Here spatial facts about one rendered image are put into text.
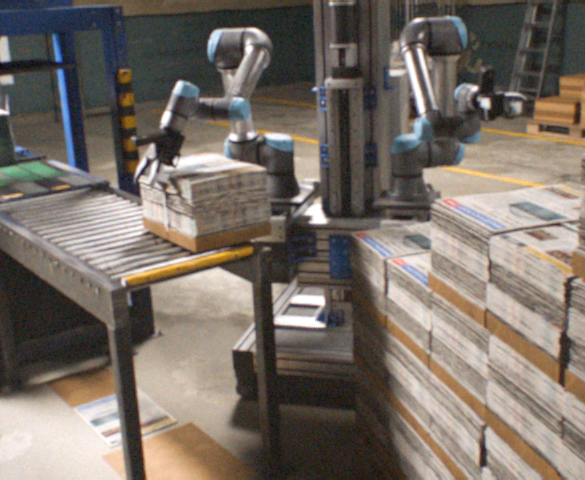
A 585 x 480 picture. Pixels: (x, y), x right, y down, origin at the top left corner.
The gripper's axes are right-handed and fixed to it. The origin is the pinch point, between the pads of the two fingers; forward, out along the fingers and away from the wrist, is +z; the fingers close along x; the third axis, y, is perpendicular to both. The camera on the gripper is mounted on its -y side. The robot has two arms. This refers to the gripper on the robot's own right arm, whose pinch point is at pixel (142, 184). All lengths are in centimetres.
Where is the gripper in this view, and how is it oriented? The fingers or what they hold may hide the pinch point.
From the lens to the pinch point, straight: 265.4
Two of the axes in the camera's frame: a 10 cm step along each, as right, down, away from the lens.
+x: -5.9, -2.1, 7.8
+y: 7.2, 3.1, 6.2
